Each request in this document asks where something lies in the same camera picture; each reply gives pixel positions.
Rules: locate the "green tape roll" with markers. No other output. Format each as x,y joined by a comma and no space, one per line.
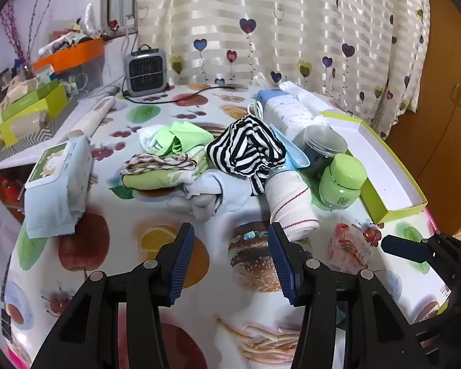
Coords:
342,184

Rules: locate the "rolled white printed sheet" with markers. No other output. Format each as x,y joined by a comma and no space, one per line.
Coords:
96,117

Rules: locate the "cream striped heart curtain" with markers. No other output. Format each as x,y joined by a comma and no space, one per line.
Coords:
292,27

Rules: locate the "lime green shallow box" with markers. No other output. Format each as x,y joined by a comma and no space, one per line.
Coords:
372,153

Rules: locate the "fruit printed tablecloth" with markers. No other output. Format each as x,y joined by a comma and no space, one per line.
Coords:
223,315

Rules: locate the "purple decorative branches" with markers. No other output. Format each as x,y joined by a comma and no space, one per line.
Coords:
15,36

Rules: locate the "red snack packet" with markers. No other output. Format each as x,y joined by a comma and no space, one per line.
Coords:
347,250

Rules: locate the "window frame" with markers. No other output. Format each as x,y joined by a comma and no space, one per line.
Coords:
117,0

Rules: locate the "clear bin with orange lid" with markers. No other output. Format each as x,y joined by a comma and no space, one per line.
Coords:
73,55

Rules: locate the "pile of assorted toiletries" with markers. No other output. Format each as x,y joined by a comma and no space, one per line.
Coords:
80,32

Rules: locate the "white socks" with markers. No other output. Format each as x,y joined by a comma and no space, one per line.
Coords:
232,192

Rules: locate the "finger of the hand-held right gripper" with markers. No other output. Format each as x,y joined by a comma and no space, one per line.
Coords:
405,249

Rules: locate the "blue face mask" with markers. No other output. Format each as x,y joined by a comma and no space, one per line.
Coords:
292,150

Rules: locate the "red package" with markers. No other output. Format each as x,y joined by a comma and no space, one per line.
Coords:
9,192

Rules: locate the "lime green cardboard box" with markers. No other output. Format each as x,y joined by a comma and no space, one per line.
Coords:
50,102

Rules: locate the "light green small cloth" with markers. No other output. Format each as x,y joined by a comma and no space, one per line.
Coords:
188,134

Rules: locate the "brown striped cloth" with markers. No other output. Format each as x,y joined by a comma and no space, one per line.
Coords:
150,163

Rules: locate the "dark green cardboard box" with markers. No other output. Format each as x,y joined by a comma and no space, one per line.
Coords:
27,98

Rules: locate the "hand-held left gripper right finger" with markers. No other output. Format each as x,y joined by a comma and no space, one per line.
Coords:
285,267

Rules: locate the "wet wipes pack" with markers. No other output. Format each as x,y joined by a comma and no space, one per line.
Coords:
57,169

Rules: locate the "zigzag patterned tray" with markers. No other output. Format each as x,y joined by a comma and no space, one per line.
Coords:
27,144

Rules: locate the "white towel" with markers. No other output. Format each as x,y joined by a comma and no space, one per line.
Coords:
288,203

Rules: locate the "small grey space heater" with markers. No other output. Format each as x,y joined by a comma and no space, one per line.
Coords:
146,73

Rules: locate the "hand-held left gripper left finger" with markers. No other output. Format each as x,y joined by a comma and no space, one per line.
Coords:
180,263

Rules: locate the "wooden wardrobe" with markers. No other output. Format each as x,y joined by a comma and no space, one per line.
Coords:
445,123

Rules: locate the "green rabbit print towel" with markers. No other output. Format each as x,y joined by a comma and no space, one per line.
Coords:
157,182

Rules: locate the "blue white tissue pack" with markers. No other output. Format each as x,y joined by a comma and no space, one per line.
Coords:
288,111

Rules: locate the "clear plastic jar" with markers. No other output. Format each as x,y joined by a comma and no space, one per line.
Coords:
322,146

